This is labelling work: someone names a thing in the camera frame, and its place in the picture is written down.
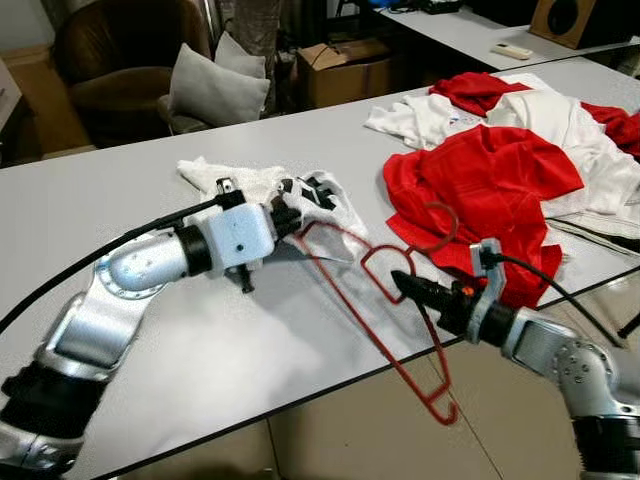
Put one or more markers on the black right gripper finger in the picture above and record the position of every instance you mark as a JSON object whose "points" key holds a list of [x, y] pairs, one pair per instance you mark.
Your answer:
{"points": [[412, 280], [420, 298]]}

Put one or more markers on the wooden loudspeaker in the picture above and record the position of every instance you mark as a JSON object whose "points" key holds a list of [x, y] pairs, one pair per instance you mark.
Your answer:
{"points": [[572, 22]]}

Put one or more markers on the white remote control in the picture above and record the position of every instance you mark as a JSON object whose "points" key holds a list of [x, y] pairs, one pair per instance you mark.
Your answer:
{"points": [[512, 51]]}

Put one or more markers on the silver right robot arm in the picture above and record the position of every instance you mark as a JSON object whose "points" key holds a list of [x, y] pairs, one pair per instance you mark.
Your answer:
{"points": [[555, 350]]}

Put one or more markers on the dark red garment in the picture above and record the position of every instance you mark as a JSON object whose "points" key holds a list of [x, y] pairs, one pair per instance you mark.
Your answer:
{"points": [[618, 128]]}

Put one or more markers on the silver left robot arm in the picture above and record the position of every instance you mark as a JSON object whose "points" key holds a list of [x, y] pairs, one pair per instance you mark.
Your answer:
{"points": [[130, 270]]}

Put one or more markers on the small red garment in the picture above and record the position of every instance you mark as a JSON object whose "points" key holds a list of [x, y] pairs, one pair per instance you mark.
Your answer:
{"points": [[475, 92]]}

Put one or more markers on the white black-striped garment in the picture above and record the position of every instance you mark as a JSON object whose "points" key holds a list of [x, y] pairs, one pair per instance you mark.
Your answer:
{"points": [[225, 180]]}

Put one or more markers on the grey pillow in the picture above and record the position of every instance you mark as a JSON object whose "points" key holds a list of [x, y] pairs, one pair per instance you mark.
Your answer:
{"points": [[215, 92]]}

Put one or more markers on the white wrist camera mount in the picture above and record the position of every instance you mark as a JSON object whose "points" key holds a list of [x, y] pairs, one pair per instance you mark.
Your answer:
{"points": [[240, 238], [490, 290]]}

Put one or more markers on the brown cardboard box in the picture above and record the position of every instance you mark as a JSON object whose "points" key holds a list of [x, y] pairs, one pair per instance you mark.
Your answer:
{"points": [[345, 75]]}

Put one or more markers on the brown leather armchair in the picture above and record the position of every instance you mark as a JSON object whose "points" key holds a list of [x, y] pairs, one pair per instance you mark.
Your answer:
{"points": [[110, 60]]}

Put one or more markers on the long grey desk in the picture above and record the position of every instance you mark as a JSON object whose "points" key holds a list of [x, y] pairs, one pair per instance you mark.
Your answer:
{"points": [[450, 30]]}

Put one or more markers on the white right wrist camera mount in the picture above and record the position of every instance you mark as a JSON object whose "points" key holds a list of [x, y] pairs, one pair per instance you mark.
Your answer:
{"points": [[490, 290]]}

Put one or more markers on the large white garment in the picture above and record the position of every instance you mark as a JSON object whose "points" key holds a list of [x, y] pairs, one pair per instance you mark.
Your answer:
{"points": [[570, 130]]}

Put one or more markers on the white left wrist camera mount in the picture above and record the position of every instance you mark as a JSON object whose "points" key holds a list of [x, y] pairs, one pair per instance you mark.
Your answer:
{"points": [[240, 238]]}

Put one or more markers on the patterned grey curtain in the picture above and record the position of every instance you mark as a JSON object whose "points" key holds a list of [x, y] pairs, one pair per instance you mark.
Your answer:
{"points": [[250, 25]]}

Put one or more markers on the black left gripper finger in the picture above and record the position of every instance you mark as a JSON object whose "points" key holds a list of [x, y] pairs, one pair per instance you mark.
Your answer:
{"points": [[294, 212], [291, 230]]}

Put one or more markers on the crumpled white shirt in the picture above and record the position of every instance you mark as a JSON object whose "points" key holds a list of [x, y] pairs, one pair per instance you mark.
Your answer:
{"points": [[420, 122]]}

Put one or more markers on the large red garment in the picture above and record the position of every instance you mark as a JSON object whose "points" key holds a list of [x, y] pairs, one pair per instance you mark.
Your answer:
{"points": [[490, 180]]}

